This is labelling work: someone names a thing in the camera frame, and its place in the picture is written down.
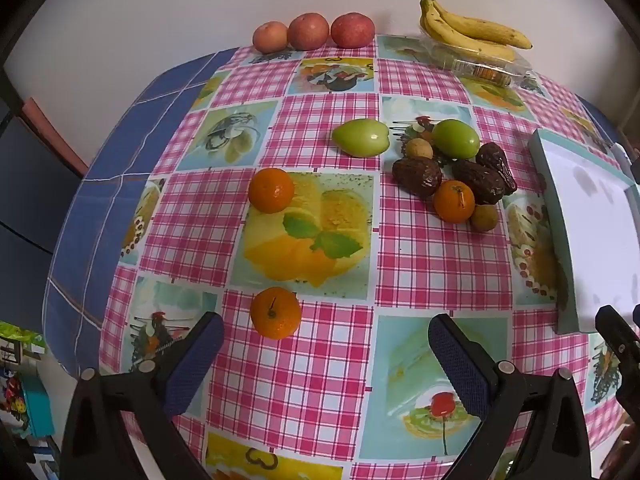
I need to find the yellow spotted banana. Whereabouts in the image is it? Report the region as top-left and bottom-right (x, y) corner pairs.
(419, 0), (517, 62)
(424, 0), (533, 50)

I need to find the clear plastic container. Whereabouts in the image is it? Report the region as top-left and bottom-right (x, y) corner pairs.
(420, 30), (533, 88)

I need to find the dark furniture panel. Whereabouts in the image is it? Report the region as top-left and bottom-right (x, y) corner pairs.
(0, 110), (83, 321)

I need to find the green mango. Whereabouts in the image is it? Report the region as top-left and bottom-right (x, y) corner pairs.
(332, 118), (390, 157)
(431, 119), (481, 159)

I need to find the pink plaid fruit-print tablecloth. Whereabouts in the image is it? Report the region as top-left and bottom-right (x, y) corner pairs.
(97, 35), (640, 480)

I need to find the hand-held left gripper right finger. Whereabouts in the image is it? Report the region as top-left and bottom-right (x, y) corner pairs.
(428, 313), (593, 480)

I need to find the orange tangerine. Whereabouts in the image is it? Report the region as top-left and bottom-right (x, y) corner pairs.
(248, 168), (296, 214)
(433, 180), (476, 224)
(250, 287), (302, 339)

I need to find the green packet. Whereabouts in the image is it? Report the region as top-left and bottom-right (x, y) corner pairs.
(0, 320), (47, 361)

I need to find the pale red apple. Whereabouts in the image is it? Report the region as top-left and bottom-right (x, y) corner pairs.
(252, 21), (290, 54)

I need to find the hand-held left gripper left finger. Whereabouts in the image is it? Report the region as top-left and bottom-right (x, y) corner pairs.
(60, 311), (226, 480)

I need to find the dark brown date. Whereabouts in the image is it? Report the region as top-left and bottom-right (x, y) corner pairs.
(391, 156), (443, 198)
(452, 159), (506, 206)
(475, 142), (518, 196)

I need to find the blue tablecloth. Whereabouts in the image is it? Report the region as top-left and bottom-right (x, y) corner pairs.
(42, 47), (241, 378)

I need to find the white tray teal rim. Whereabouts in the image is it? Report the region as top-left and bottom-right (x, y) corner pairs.
(530, 128), (640, 336)

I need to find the teal box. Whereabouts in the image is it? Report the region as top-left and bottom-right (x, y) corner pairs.
(22, 375), (56, 438)

